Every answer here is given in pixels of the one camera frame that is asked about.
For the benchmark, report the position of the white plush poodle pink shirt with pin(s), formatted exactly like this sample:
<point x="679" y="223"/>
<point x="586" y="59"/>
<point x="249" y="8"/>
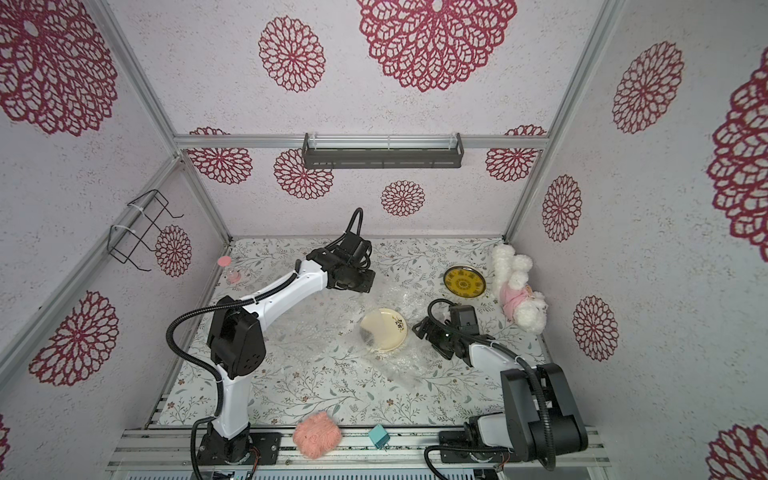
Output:
<point x="521" y="305"/>

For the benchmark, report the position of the bubble-wrapped plate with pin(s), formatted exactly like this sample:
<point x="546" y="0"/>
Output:
<point x="464" y="281"/>
<point x="383" y="330"/>

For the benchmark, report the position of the aluminium front rail frame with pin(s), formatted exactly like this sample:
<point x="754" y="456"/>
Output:
<point x="168" y="449"/>

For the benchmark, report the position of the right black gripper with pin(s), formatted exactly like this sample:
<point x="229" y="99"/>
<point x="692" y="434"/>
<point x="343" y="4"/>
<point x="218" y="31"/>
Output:
<point x="432" y="330"/>

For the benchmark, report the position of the pink fluffy ball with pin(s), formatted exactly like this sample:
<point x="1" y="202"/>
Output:
<point x="317" y="435"/>

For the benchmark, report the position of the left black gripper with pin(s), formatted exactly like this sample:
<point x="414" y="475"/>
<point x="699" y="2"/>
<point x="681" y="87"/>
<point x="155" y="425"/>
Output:
<point x="368" y="278"/>

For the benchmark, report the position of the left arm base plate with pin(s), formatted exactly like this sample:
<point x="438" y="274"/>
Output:
<point x="260" y="448"/>

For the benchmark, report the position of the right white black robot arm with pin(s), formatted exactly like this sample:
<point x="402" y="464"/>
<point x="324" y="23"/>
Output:
<point x="539" y="421"/>

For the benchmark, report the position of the teal small cube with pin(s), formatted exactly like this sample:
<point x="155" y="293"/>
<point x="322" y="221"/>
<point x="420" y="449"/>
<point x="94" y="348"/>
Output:
<point x="379" y="437"/>

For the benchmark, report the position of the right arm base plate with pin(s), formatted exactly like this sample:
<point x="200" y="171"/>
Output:
<point x="458" y="447"/>

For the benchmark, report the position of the black wire wall rack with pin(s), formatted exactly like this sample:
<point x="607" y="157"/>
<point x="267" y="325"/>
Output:
<point x="127" y="238"/>

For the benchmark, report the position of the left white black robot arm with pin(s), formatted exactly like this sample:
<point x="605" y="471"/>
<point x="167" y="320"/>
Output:
<point x="236" y="336"/>

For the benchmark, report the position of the black wall shelf rail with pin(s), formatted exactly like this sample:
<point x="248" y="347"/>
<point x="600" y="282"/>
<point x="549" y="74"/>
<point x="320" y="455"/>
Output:
<point x="400" y="154"/>

